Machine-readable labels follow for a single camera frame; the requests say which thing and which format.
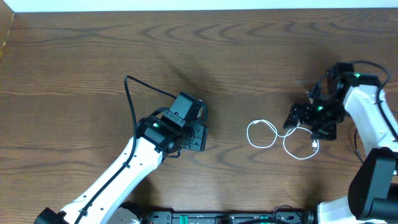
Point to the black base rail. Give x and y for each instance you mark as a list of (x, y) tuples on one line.
[(132, 213)]

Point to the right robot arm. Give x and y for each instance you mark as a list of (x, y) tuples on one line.
[(372, 195)]

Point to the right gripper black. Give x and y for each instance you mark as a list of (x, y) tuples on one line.
[(327, 133)]

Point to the clear tape patch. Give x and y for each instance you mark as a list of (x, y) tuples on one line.
[(305, 81)]

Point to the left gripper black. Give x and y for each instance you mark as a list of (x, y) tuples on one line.
[(200, 143)]

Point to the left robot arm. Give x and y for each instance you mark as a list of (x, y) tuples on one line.
[(164, 133)]

